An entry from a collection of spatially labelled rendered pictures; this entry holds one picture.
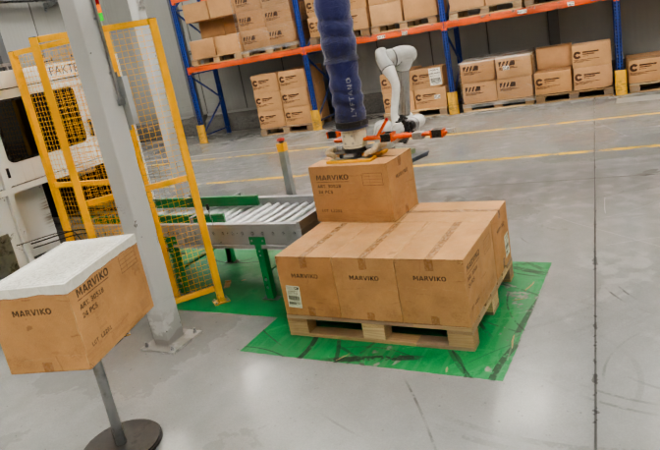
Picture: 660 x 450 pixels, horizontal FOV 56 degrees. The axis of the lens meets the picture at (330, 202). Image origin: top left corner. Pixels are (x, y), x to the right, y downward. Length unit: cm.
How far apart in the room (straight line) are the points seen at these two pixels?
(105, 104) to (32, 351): 161
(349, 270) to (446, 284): 58
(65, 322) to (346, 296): 162
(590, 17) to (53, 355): 1090
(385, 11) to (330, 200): 763
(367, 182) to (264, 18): 865
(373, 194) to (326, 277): 69
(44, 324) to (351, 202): 212
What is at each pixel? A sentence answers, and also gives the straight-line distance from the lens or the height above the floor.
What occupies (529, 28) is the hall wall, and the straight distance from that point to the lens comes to 1242.
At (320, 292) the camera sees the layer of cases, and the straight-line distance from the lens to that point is 379.
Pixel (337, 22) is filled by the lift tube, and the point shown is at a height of 185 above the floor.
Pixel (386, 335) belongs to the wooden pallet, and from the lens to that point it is 374.
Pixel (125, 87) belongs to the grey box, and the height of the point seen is 170.
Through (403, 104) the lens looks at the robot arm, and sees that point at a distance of 493.
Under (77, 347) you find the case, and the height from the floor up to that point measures 73.
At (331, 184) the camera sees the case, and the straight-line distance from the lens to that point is 420.
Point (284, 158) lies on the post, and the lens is 513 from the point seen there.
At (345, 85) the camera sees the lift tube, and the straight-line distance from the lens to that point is 409.
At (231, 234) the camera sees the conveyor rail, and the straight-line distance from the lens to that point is 461.
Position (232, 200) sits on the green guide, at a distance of 524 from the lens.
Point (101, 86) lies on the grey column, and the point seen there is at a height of 173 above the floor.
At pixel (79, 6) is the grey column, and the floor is 219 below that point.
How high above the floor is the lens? 180
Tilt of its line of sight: 15 degrees down
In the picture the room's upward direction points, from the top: 11 degrees counter-clockwise
